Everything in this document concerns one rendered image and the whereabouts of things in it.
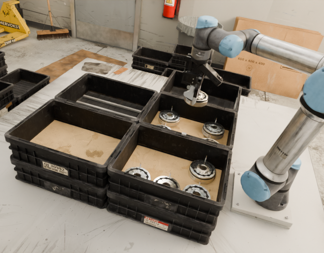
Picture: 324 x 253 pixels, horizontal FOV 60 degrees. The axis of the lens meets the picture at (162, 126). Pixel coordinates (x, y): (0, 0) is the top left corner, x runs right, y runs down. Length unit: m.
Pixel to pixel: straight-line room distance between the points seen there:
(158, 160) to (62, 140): 0.41
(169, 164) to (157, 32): 3.25
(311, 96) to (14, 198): 1.06
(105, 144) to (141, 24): 3.23
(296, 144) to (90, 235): 0.74
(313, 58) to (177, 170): 0.61
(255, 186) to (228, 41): 0.51
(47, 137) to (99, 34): 3.43
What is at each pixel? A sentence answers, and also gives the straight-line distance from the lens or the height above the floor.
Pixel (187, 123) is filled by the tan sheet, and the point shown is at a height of 0.83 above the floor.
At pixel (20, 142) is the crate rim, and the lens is 1.10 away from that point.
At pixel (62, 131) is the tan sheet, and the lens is 1.28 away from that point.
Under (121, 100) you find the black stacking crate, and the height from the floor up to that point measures 0.83.
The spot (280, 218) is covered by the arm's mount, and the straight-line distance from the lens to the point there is 1.25.
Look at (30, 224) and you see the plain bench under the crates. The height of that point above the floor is 0.70.
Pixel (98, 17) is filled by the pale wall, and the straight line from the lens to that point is 4.50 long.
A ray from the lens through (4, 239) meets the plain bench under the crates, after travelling 1.12.
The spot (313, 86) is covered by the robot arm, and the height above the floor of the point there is 1.31.
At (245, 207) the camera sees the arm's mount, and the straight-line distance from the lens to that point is 1.22.
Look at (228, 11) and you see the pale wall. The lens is 4.00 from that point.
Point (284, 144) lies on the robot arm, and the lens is 0.95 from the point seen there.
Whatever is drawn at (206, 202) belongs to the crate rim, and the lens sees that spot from 0.91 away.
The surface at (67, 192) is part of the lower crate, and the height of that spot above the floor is 0.74.
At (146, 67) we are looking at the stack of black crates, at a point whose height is 0.39.
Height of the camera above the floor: 1.60
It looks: 35 degrees down
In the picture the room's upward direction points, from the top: 9 degrees clockwise
